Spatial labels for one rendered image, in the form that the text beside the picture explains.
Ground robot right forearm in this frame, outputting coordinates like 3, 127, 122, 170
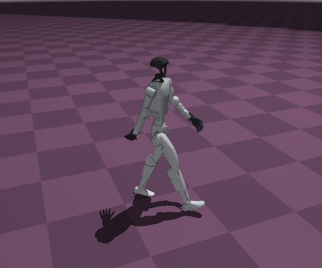
132, 111, 146, 135

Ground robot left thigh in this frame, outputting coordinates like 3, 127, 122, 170
145, 126, 168, 166

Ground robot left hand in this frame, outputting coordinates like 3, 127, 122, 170
188, 112, 204, 132

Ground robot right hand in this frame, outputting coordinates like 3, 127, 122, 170
124, 128, 137, 141

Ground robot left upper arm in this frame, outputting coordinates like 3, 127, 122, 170
166, 78, 179, 106

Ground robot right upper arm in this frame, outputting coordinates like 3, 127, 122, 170
141, 85, 158, 118

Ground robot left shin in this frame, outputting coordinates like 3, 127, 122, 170
138, 163, 157, 190

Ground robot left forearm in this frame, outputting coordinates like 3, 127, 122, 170
175, 100, 191, 119

